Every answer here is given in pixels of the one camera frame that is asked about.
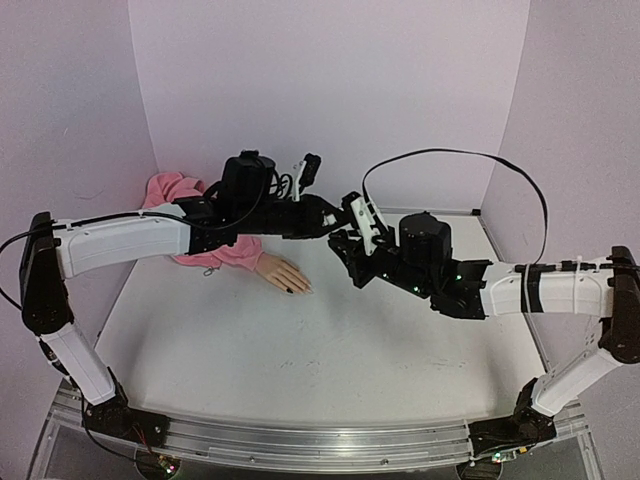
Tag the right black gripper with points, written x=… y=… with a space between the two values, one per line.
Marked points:
x=373 y=255

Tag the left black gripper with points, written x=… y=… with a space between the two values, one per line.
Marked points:
x=316 y=208

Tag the white nail polish cap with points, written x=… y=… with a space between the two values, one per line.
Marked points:
x=329 y=220

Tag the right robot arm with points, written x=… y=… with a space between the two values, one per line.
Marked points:
x=417 y=258

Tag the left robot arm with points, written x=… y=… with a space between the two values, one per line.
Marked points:
x=246 y=200

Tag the mannequin hand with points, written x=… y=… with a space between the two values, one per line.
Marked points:
x=280 y=273

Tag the pink hoodie sleeve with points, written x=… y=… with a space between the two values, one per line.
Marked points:
x=209 y=250

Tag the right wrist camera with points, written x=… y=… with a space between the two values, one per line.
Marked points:
x=367 y=225

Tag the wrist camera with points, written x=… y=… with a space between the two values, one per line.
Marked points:
x=304 y=174
x=367 y=225

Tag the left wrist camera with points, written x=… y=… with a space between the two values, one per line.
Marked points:
x=304 y=174

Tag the aluminium front rail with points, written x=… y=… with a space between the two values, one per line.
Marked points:
x=185 y=447

